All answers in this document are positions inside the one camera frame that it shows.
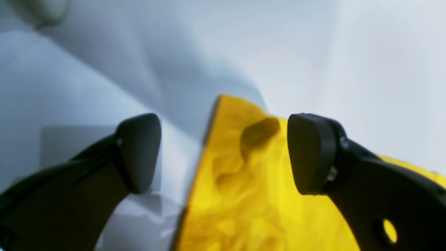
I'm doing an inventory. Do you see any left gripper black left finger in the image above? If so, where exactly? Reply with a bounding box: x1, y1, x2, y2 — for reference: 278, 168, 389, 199
0, 113, 162, 251

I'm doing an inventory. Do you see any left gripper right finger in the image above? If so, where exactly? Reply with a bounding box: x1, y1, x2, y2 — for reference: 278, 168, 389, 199
287, 113, 446, 251

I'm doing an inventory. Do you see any orange T-shirt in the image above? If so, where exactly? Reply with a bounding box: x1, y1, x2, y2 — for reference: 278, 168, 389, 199
174, 95, 445, 251

